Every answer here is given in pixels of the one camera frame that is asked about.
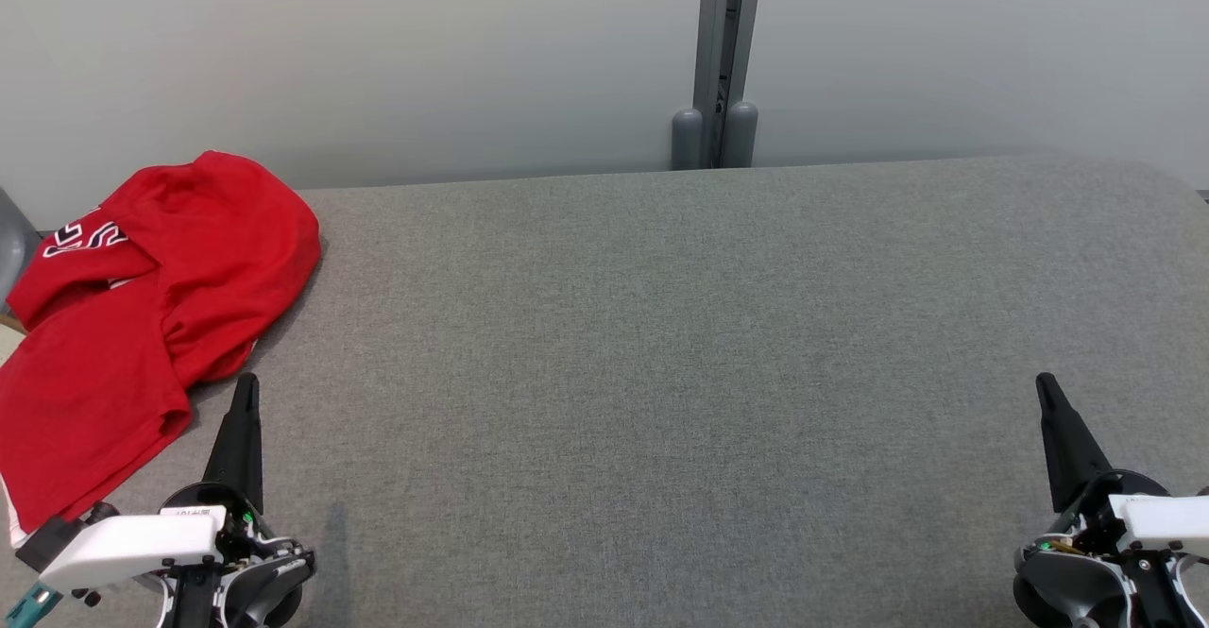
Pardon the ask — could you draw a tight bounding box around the grey metal partition post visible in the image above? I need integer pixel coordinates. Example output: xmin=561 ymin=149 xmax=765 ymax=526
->
xmin=692 ymin=0 xmax=766 ymax=168

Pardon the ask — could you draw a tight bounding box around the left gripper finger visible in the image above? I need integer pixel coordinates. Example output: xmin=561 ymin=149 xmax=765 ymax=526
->
xmin=203 ymin=372 xmax=264 ymax=514

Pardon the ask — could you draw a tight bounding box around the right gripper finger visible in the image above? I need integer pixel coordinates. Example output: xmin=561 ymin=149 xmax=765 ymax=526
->
xmin=1036 ymin=373 xmax=1115 ymax=513

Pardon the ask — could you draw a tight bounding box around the left camera cable teal plug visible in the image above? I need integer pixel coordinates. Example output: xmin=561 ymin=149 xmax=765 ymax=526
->
xmin=0 ymin=583 xmax=63 ymax=628

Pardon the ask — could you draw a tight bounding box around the grey curved stand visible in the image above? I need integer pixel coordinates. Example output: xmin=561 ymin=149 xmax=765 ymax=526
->
xmin=0 ymin=189 xmax=43 ymax=306

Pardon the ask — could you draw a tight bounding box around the red basketball jersey number 23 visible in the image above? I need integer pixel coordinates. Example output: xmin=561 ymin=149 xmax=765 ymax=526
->
xmin=0 ymin=163 xmax=195 ymax=549

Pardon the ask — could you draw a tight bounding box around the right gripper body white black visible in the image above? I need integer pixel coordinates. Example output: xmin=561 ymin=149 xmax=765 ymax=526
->
xmin=1018 ymin=470 xmax=1209 ymax=563

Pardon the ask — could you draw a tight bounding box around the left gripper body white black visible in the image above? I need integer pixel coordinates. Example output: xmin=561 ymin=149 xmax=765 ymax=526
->
xmin=38 ymin=482 xmax=284 ymax=597

